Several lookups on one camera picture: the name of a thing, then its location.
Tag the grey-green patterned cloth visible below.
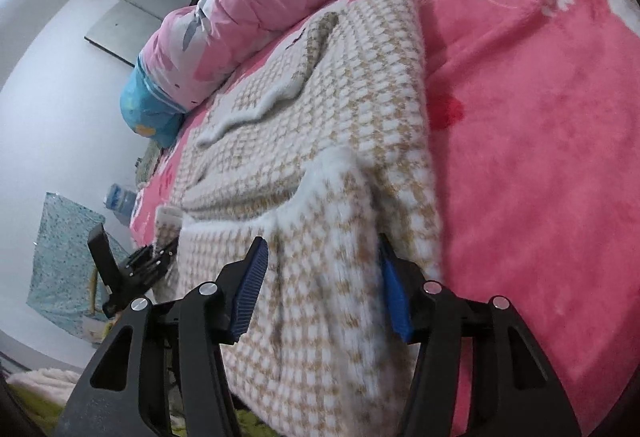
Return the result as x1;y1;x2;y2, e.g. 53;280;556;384
134;139;164;186

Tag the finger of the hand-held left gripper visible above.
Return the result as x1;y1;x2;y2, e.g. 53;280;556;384
144;236;180;269

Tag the blue patterned hanging cloth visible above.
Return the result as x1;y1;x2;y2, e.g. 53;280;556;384
26;191;134;336

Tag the white fluffy cloth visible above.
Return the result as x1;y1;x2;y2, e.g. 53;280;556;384
7;366;84;399

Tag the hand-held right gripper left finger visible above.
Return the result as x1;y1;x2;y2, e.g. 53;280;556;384
51;236;270;437

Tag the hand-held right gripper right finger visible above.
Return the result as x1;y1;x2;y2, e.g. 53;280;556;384
377;236;582;437

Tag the blue water bottle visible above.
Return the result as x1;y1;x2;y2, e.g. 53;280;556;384
103;183;137;224

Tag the pink floral blanket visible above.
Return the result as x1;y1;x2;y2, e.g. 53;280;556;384
127;0;640;437

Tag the beige houndstooth coat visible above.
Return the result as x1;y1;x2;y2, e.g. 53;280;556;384
152;0;447;437

